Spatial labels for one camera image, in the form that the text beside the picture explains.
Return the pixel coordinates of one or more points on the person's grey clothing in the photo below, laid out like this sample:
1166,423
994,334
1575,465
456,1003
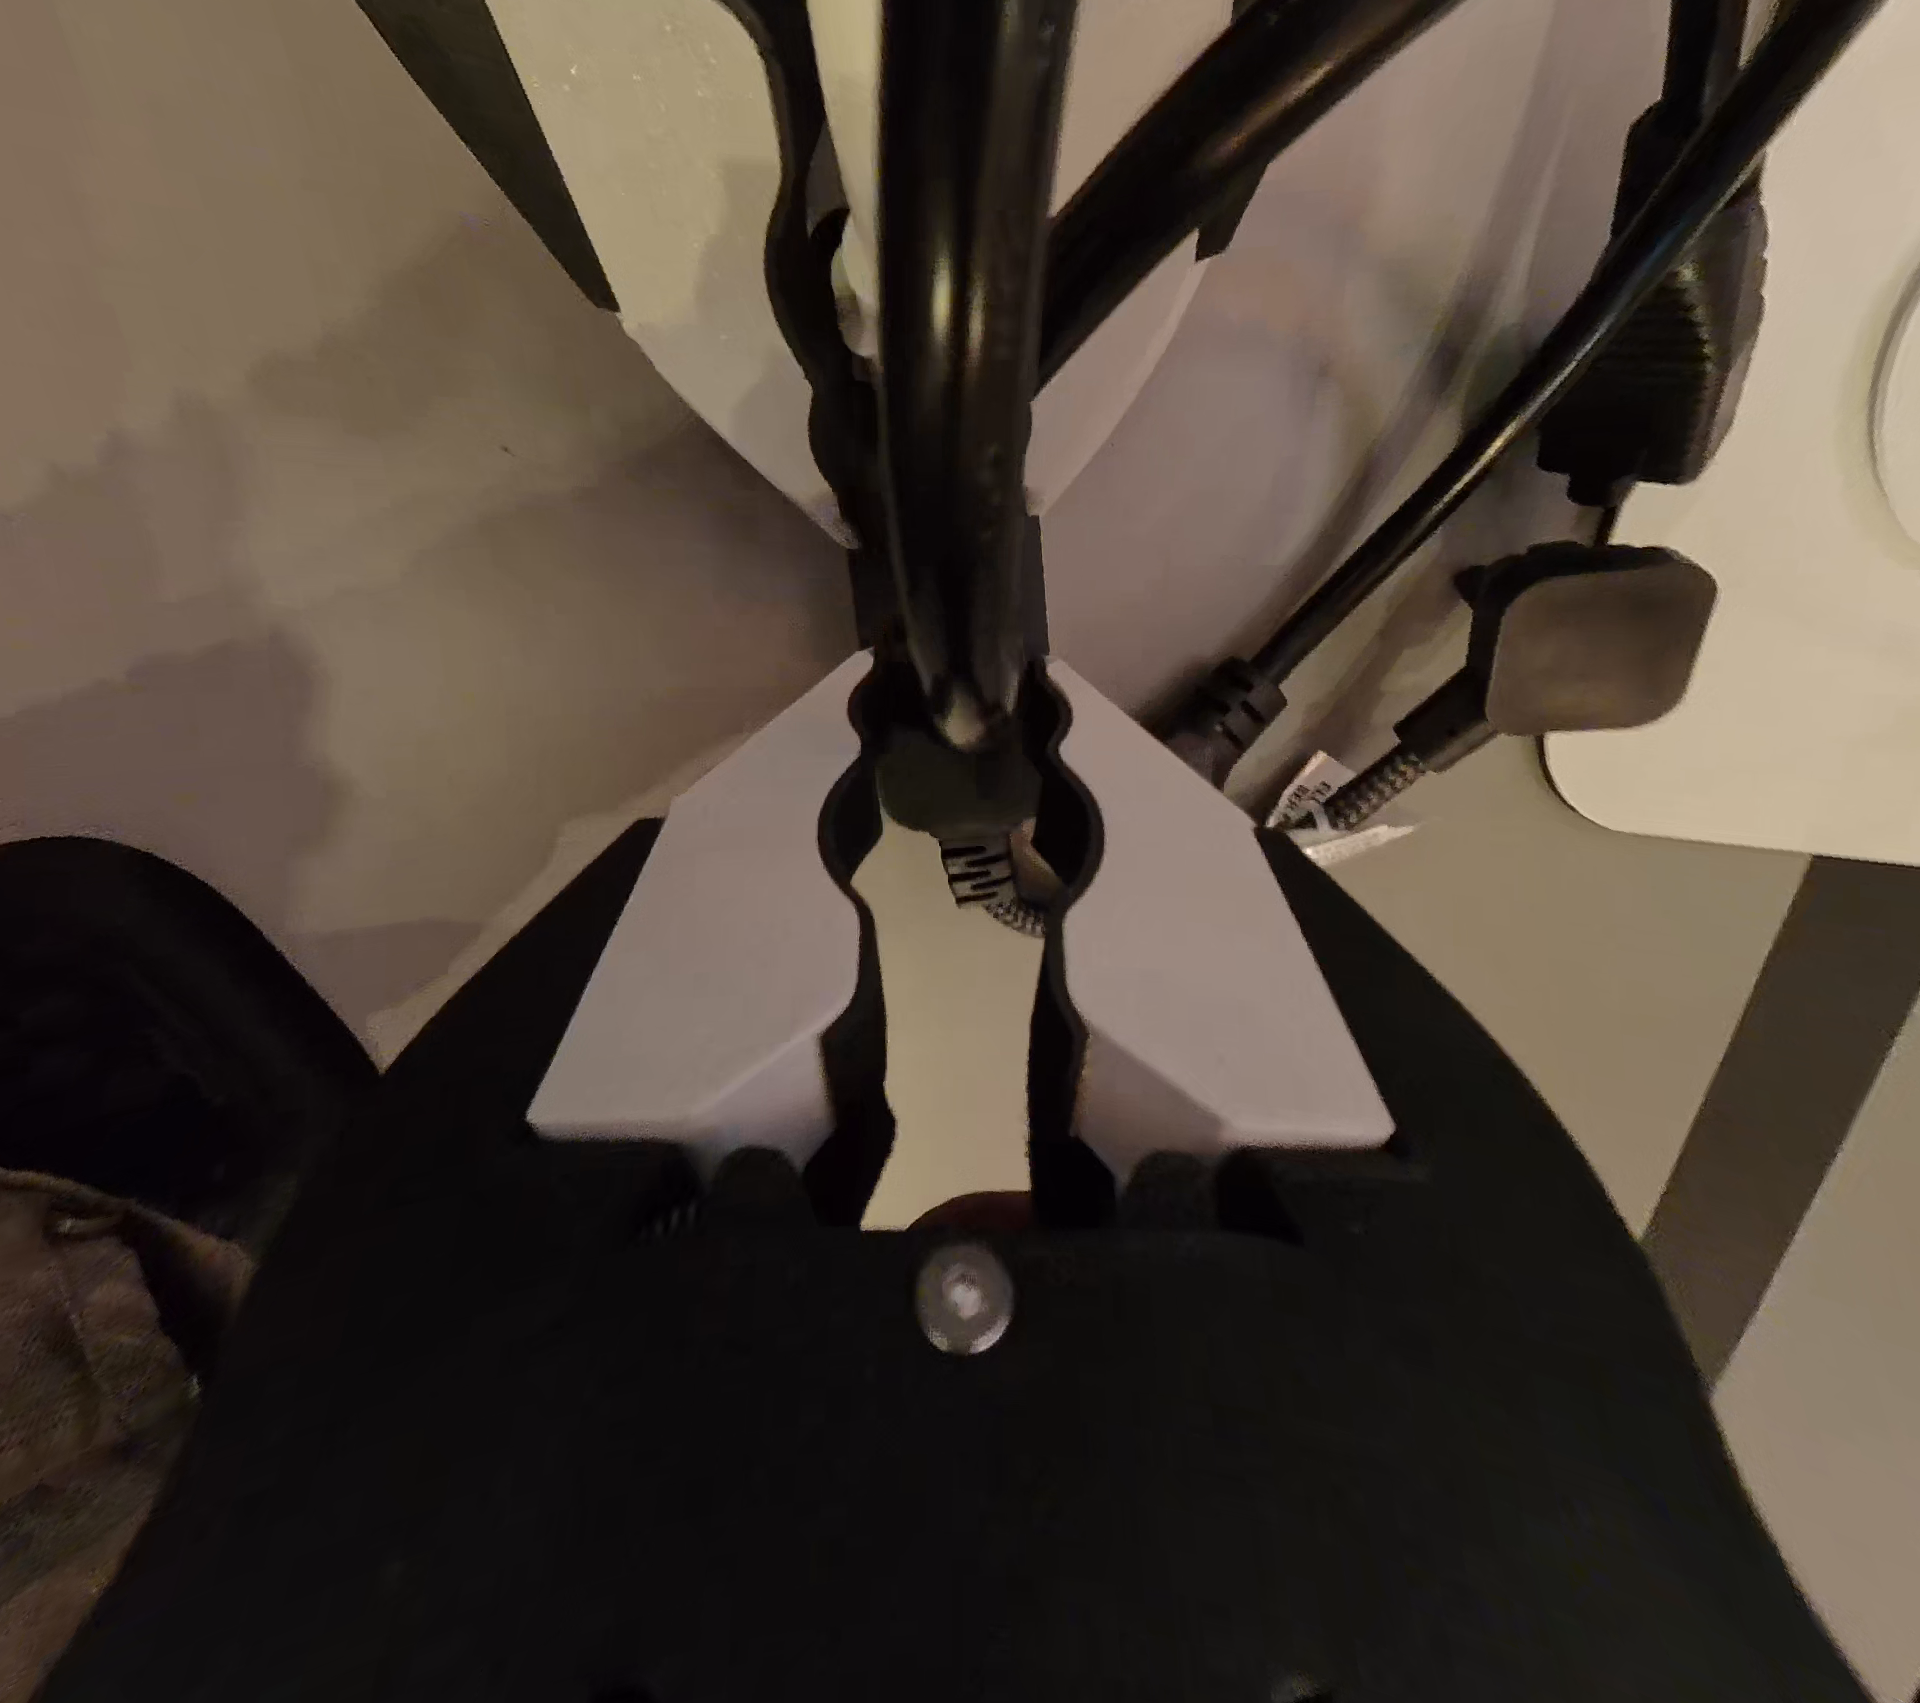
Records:
92,1433

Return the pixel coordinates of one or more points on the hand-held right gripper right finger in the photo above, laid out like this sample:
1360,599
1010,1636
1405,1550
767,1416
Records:
1214,986

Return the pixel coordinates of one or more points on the white rounded pad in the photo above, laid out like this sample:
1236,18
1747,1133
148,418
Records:
1799,681

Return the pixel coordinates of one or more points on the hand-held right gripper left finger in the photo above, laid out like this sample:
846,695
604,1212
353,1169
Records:
706,968

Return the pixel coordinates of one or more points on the black dimpled round pad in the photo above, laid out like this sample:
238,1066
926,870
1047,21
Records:
136,1028

